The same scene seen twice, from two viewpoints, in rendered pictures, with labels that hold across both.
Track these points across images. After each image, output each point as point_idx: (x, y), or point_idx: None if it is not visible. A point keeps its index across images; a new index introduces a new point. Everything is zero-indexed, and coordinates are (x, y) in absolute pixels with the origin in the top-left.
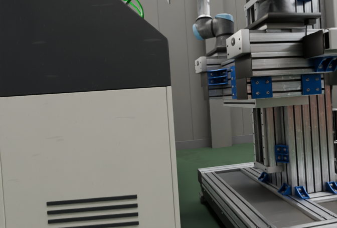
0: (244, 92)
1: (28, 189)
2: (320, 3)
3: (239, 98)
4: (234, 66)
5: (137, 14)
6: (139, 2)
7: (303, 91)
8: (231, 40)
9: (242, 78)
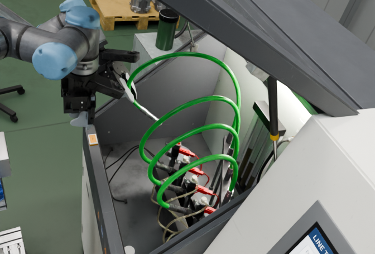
0: (4, 190)
1: None
2: None
3: (6, 202)
4: (1, 183)
5: (108, 100)
6: (147, 130)
7: None
8: (8, 150)
9: (2, 182)
